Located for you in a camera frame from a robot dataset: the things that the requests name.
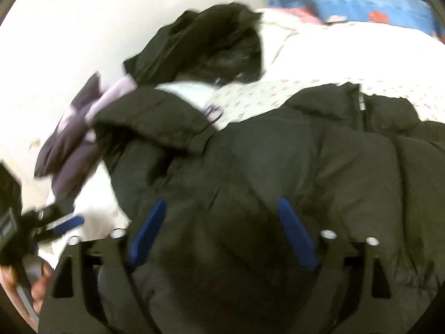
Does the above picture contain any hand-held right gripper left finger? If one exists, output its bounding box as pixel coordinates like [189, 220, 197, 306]
[38, 199, 167, 334]

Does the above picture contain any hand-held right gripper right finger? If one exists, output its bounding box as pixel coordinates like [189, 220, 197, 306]
[277, 197, 412, 334]

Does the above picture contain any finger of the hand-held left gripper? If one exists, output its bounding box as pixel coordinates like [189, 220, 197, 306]
[23, 202, 86, 248]

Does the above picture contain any black puffer jacket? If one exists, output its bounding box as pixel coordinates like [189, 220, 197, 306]
[93, 82, 445, 334]

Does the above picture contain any person's left hand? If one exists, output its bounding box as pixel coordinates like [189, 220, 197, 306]
[0, 262, 54, 324]

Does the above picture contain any purple garment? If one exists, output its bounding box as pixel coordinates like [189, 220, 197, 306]
[34, 72, 137, 200]

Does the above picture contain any white printed bed sheet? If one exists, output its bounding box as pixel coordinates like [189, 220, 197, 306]
[45, 7, 445, 267]

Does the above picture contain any black fleece garment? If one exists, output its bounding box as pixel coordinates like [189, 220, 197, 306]
[123, 3, 265, 87]

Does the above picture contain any blue printed blanket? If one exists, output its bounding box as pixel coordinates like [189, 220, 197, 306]
[262, 0, 445, 44]

